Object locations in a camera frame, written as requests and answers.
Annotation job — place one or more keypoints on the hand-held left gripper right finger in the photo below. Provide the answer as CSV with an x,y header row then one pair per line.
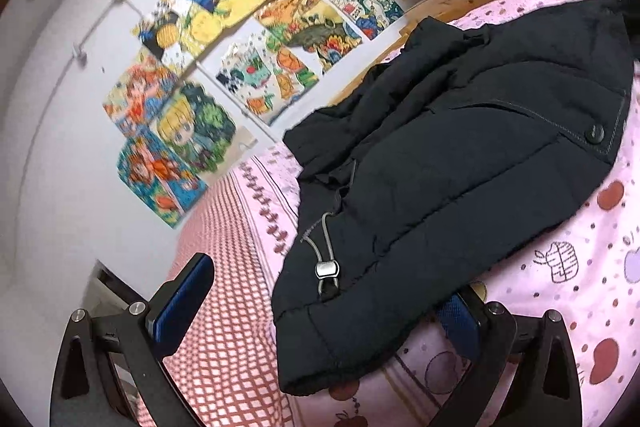
x,y
457,322

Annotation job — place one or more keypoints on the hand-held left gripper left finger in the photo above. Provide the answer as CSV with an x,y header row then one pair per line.
x,y
182,302

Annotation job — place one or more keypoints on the black padded jacket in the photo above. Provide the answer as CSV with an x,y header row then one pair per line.
x,y
440,157

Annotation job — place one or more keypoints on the red checked bed sheet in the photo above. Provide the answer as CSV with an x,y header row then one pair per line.
x,y
225,307

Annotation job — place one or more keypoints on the pink apple-print quilt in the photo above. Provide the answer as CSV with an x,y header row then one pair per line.
x,y
575,282

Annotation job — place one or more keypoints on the group of colourful wall drawings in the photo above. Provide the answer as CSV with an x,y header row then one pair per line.
x,y
240,47

